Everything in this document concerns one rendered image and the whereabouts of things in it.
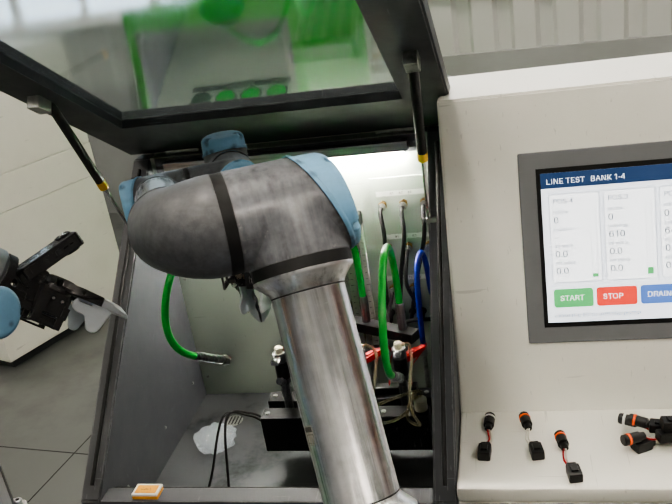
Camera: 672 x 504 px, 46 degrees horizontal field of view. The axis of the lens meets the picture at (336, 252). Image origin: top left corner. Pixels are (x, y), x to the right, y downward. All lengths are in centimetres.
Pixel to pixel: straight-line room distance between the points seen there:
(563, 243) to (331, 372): 72
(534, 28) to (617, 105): 378
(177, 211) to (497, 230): 76
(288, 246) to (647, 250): 81
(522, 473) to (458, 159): 56
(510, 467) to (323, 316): 66
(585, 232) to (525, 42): 383
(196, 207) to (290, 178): 10
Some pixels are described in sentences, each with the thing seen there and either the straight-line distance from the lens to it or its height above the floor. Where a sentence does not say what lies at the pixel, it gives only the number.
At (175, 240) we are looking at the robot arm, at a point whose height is 159.
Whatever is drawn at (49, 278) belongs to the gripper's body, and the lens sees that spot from 135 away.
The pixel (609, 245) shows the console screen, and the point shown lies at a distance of 148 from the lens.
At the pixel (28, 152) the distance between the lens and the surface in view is 435.
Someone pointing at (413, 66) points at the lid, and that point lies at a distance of 128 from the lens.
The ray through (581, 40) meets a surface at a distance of 524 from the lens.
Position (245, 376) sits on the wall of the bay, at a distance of 200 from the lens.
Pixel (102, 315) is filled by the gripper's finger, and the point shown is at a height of 133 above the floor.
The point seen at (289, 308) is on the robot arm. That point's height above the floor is 149.
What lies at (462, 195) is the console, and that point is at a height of 138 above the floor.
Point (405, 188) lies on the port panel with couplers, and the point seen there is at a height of 133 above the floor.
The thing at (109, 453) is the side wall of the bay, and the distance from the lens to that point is 162.
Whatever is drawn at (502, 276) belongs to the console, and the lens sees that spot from 149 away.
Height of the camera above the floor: 186
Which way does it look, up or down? 22 degrees down
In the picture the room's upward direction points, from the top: 9 degrees counter-clockwise
